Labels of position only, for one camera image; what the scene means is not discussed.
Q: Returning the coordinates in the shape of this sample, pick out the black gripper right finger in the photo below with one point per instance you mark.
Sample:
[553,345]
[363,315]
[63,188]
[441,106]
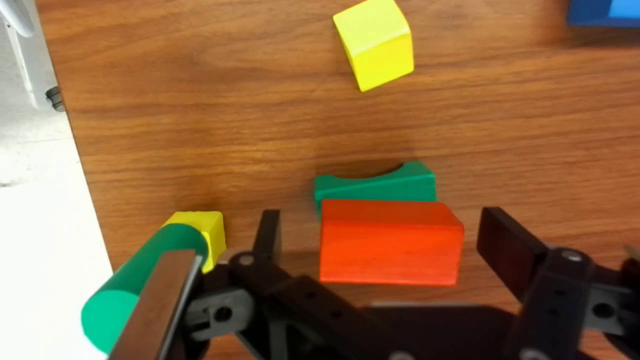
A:
[511,251]

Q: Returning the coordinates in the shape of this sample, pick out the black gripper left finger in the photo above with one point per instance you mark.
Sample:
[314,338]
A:
[269,241]

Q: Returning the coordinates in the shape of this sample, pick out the orange rectangular block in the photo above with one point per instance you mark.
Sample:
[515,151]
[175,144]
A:
[389,242]

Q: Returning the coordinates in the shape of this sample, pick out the small yellow cube block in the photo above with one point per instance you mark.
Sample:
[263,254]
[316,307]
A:
[211,229]

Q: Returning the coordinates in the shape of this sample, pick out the green arch block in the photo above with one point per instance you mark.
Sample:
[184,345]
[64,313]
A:
[412,180]

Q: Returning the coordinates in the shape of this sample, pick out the green cylinder block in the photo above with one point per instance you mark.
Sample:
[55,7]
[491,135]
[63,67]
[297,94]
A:
[109,308]

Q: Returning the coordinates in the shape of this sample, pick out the yellow wedge block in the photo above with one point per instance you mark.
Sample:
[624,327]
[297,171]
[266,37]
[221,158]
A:
[376,40]

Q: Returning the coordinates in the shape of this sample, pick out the blue rectangular block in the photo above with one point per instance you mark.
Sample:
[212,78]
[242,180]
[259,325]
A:
[604,13]

